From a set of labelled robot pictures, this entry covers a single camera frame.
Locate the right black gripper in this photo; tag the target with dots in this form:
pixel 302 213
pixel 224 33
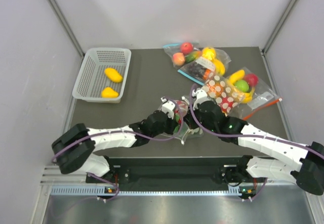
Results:
pixel 189 118

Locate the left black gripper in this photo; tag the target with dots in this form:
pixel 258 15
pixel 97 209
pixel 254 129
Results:
pixel 172 123

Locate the polka dot zip bag front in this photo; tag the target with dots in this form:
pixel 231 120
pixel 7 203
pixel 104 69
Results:
pixel 189 134

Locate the polka dot zip bag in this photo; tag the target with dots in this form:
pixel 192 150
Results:
pixel 189 134
pixel 222 92

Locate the yellow fake mango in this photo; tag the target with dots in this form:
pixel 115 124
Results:
pixel 109 93
pixel 113 75

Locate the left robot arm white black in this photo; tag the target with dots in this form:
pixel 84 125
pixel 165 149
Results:
pixel 75 149

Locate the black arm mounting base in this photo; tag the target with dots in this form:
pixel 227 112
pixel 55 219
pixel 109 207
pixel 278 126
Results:
pixel 187 173

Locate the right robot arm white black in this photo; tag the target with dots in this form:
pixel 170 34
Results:
pixel 287 161

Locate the red fake strawberry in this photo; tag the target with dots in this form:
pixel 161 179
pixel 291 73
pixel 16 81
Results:
pixel 182 109

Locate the polka dot zip bag right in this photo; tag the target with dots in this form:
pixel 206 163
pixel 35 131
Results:
pixel 222 92

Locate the blue zip bag with grapes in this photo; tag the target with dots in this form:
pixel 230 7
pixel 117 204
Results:
pixel 198 70

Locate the fake peach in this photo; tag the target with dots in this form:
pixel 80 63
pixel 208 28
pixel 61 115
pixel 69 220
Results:
pixel 178 59

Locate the green fake apple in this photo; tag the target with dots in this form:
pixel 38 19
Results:
pixel 242 86

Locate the clear bag with apple peach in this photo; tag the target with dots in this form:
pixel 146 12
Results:
pixel 172 48

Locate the orange zip bag with fruit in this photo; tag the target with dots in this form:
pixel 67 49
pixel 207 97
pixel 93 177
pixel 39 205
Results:
pixel 258 97

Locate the clear bag with lemon banana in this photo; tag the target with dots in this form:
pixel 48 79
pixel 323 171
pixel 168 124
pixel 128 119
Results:
pixel 218 57

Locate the red fake apple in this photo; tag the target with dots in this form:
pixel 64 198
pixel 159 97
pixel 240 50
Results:
pixel 186 48

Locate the white perforated plastic basket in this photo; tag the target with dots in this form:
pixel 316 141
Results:
pixel 91 79

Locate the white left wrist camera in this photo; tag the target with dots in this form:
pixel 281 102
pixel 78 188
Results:
pixel 168 107

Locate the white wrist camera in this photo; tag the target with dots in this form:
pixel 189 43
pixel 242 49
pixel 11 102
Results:
pixel 198 96
pixel 168 107

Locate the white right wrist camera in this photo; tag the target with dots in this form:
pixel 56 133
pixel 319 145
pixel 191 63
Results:
pixel 198 96

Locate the grey slotted cable duct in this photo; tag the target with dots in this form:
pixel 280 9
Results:
pixel 109 190

